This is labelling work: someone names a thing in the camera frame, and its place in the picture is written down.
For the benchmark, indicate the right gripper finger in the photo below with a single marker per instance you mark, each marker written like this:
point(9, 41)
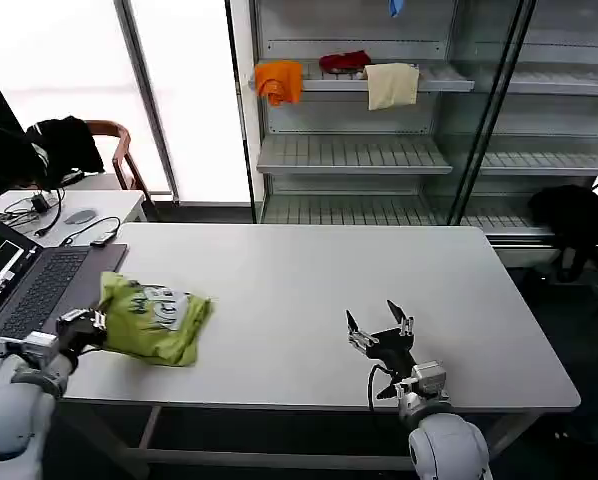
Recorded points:
point(360, 337)
point(404, 322)

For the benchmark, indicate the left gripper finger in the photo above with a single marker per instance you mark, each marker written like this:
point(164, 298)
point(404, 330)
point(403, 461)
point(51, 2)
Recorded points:
point(99, 320)
point(74, 316)

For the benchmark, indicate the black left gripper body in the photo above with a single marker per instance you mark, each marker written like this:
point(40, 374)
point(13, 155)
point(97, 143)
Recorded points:
point(81, 337)

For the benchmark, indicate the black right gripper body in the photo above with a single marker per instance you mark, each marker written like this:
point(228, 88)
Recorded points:
point(391, 347)

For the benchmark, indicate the green t-shirt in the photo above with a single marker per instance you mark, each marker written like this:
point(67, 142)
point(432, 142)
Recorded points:
point(154, 325)

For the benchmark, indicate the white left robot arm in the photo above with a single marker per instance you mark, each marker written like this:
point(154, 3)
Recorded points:
point(14, 400)

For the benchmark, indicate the grey open laptop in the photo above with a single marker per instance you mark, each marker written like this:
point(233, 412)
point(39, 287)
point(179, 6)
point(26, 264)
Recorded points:
point(44, 285)

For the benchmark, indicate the small white side table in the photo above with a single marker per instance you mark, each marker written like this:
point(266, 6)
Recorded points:
point(114, 205)

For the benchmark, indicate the black power adapter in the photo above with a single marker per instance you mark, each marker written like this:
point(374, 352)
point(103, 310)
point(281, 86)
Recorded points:
point(39, 203)

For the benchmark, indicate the brown wooden chair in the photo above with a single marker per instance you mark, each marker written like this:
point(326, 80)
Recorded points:
point(121, 155)

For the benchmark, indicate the black jacket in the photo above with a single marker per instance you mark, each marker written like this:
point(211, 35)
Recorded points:
point(69, 147)

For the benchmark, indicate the black rounded chair back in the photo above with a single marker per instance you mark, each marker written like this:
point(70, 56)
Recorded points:
point(4, 160)

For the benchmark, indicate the grey metal shelf rack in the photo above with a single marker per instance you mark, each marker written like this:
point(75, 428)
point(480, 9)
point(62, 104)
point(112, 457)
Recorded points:
point(354, 150)

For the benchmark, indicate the black bag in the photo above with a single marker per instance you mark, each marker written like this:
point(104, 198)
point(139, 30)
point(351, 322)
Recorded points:
point(571, 220)

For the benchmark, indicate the glass door shelf cabinet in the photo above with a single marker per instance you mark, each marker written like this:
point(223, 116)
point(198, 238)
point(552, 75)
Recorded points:
point(544, 125)

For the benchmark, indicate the grey window frame post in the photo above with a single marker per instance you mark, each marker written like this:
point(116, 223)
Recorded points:
point(146, 100)

